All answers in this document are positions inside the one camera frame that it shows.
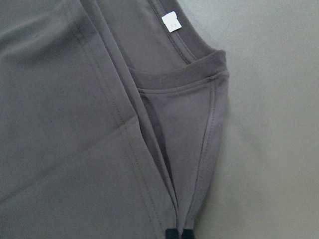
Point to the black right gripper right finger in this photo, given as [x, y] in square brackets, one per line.
[188, 234]

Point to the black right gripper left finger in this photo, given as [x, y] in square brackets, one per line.
[171, 234]

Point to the brown t-shirt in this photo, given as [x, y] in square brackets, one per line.
[111, 116]

